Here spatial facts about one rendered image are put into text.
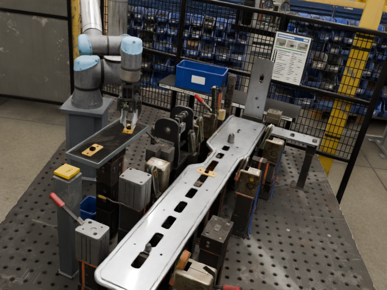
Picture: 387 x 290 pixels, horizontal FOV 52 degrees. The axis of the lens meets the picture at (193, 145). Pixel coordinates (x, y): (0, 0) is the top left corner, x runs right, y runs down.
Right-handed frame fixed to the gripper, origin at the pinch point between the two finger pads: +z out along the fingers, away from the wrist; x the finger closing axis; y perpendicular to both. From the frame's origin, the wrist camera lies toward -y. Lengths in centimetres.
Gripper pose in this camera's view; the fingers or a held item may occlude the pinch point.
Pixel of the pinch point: (129, 124)
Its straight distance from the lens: 161.8
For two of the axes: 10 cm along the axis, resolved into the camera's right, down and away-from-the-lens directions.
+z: -1.2, 8.7, 4.7
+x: 9.9, 1.4, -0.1
